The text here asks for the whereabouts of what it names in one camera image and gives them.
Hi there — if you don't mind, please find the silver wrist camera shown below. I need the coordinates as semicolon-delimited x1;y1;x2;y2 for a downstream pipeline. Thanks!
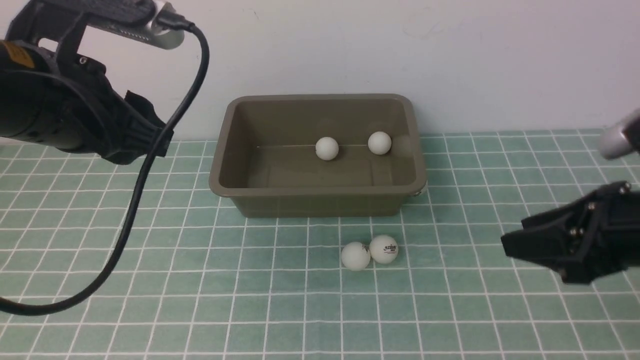
90;0;185;50
598;109;640;160

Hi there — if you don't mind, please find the black left camera cable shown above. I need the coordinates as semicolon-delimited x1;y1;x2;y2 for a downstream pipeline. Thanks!
0;12;211;317

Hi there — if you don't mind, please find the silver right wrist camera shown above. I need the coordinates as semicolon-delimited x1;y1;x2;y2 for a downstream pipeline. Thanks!
598;109;640;160

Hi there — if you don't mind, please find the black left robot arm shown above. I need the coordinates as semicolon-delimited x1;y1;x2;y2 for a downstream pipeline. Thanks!
0;0;185;166

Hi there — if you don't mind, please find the white table-tennis ball plain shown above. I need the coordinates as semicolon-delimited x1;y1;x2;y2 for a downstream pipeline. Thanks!
367;131;393;156
340;241;371;271

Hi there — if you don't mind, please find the white table-tennis ball red logo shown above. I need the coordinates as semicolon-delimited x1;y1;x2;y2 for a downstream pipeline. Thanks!
368;234;399;264

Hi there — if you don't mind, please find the olive plastic bin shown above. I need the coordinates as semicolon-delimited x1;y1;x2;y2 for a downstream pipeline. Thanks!
208;93;427;218

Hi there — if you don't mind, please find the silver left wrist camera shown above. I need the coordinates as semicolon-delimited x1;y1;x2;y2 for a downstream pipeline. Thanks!
90;0;185;50

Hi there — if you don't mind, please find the green checkered tablecloth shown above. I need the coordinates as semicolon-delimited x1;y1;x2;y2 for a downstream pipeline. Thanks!
0;129;640;360

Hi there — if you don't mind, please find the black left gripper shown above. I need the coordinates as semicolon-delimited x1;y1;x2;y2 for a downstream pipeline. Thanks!
0;0;165;165

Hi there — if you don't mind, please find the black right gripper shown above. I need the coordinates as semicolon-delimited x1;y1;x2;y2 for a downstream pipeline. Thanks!
500;181;640;284

